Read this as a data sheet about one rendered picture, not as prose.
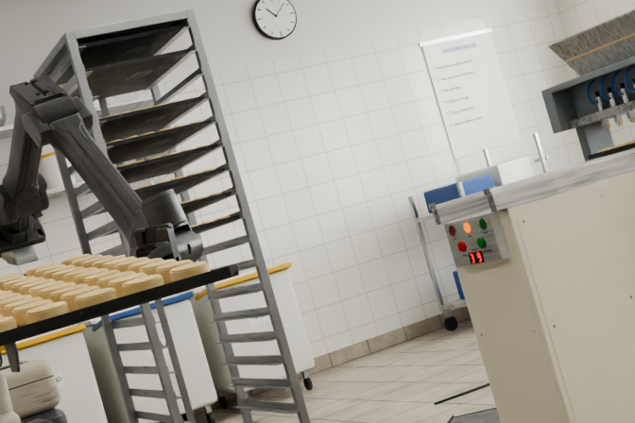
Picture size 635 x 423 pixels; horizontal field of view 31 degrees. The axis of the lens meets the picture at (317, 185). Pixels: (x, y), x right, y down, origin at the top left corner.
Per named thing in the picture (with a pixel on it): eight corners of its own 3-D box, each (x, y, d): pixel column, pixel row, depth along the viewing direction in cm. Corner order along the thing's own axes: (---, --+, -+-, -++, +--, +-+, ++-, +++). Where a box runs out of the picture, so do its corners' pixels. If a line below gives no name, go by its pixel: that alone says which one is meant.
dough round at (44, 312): (25, 331, 130) (22, 315, 130) (31, 325, 135) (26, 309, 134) (69, 321, 130) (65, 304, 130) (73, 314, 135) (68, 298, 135)
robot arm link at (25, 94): (52, 56, 214) (3, 71, 209) (87, 108, 210) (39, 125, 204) (29, 189, 249) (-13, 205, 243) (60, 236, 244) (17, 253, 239)
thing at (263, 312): (271, 314, 405) (269, 306, 405) (265, 316, 404) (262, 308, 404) (214, 320, 463) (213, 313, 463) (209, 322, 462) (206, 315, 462)
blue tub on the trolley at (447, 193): (462, 205, 776) (455, 182, 777) (498, 195, 742) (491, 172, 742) (428, 214, 761) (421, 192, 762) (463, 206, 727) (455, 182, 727)
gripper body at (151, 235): (181, 287, 177) (199, 279, 184) (166, 224, 176) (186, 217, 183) (145, 294, 179) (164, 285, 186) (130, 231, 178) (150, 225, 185)
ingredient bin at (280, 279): (244, 415, 648) (207, 286, 650) (210, 411, 706) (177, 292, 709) (326, 386, 670) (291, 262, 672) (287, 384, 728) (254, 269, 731)
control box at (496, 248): (464, 264, 345) (452, 221, 346) (511, 257, 324) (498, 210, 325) (454, 267, 344) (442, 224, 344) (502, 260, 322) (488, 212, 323)
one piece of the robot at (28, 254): (7, 263, 256) (-6, 215, 255) (28, 258, 258) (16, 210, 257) (17, 266, 247) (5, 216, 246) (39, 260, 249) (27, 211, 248)
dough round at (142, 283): (164, 287, 141) (161, 272, 141) (165, 293, 136) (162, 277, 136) (125, 296, 140) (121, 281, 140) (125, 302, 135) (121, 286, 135)
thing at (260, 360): (285, 363, 405) (283, 354, 405) (278, 364, 404) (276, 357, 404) (227, 363, 463) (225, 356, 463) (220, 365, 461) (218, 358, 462)
